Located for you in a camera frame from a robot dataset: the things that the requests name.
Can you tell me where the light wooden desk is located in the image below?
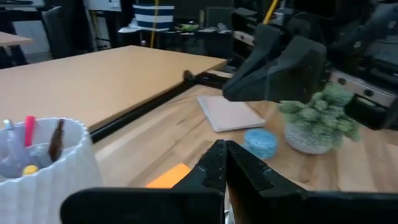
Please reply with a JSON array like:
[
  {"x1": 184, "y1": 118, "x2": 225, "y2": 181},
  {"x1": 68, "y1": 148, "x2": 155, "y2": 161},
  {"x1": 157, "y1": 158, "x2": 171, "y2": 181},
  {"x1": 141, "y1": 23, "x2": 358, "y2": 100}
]
[
  {"x1": 0, "y1": 45, "x2": 228, "y2": 131},
  {"x1": 0, "y1": 30, "x2": 34, "y2": 47}
]

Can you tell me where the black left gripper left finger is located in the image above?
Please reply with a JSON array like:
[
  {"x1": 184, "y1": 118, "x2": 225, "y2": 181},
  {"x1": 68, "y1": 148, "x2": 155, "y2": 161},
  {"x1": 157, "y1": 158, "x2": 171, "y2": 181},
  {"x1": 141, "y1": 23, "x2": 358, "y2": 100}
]
[{"x1": 60, "y1": 139, "x2": 227, "y2": 224}]

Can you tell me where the black aluminium table frame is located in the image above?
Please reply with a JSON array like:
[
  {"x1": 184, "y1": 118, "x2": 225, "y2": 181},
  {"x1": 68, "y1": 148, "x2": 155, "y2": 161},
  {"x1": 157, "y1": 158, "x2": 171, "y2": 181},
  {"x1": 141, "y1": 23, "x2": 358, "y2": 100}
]
[{"x1": 89, "y1": 70, "x2": 234, "y2": 144}]

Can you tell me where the silver pen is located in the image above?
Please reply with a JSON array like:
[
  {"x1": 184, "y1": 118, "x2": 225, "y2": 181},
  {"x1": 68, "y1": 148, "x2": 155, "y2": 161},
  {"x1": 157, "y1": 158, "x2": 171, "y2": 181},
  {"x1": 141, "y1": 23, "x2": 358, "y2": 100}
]
[{"x1": 2, "y1": 119, "x2": 22, "y2": 162}]

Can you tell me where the white ribbed mug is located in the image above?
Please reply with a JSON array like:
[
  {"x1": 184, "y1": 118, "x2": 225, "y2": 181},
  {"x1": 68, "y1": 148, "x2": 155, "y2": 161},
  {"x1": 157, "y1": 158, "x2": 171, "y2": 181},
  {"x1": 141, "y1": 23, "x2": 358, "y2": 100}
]
[{"x1": 0, "y1": 117, "x2": 103, "y2": 224}]

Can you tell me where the green succulent in patterned pot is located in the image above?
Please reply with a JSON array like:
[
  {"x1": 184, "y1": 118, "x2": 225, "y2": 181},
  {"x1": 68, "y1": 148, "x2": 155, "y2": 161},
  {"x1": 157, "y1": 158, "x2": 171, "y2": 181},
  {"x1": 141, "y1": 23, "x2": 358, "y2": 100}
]
[{"x1": 277, "y1": 83, "x2": 362, "y2": 156}]

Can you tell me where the yellow capped marker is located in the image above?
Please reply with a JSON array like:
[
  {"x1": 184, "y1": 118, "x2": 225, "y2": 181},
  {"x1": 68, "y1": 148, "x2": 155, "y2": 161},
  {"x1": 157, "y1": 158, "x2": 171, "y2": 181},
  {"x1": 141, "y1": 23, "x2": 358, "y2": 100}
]
[{"x1": 22, "y1": 164, "x2": 39, "y2": 177}]

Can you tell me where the blue patterned bowl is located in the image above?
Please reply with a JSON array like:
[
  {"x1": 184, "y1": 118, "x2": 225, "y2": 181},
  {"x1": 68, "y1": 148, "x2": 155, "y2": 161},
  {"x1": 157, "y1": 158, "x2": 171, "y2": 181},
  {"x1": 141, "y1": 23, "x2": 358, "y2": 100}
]
[{"x1": 243, "y1": 128, "x2": 279, "y2": 160}]

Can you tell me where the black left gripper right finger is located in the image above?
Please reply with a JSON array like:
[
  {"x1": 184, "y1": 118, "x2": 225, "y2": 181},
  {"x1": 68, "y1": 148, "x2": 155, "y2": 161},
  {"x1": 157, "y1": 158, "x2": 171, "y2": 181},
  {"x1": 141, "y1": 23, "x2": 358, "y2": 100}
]
[{"x1": 226, "y1": 140, "x2": 398, "y2": 224}]

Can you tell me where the green object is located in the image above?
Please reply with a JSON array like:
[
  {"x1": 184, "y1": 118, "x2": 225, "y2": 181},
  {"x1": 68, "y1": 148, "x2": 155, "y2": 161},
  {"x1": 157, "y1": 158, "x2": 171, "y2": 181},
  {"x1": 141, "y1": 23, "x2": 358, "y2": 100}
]
[{"x1": 177, "y1": 23, "x2": 200, "y2": 32}]

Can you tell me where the dark grey office chair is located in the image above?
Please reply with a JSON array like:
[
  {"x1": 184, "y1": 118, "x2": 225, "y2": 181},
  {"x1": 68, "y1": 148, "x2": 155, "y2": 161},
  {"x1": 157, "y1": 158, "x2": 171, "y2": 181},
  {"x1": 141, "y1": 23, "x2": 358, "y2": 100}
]
[{"x1": 41, "y1": 5, "x2": 94, "y2": 60}]

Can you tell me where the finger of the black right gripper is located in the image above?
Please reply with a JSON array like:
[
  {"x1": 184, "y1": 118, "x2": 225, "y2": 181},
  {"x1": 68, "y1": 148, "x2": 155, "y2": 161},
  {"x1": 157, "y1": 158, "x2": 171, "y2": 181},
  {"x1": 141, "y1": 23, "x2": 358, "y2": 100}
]
[
  {"x1": 236, "y1": 24, "x2": 290, "y2": 75},
  {"x1": 222, "y1": 35, "x2": 327, "y2": 103}
]

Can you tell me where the pink pen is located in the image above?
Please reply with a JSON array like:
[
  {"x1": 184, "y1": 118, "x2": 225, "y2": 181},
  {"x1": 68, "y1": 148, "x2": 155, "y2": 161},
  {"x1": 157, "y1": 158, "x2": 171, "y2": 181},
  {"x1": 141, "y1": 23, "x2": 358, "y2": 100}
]
[{"x1": 24, "y1": 115, "x2": 37, "y2": 147}]

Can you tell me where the orange sticky note pad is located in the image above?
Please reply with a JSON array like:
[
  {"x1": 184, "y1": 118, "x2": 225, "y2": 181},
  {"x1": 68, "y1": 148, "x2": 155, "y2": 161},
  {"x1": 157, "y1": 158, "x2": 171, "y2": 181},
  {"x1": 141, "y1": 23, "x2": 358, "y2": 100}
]
[{"x1": 145, "y1": 162, "x2": 192, "y2": 189}]

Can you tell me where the brown pen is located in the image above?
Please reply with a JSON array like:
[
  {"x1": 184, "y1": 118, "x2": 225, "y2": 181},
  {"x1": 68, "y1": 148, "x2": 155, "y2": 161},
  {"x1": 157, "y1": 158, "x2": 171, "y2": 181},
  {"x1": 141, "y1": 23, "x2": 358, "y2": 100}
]
[{"x1": 49, "y1": 118, "x2": 65, "y2": 163}]

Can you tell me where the yellow cable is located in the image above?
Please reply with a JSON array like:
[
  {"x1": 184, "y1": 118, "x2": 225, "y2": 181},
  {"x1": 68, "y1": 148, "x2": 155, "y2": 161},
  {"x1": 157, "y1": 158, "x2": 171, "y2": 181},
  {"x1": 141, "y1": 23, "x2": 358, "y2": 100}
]
[
  {"x1": 262, "y1": 0, "x2": 280, "y2": 25},
  {"x1": 150, "y1": 0, "x2": 160, "y2": 49}
]

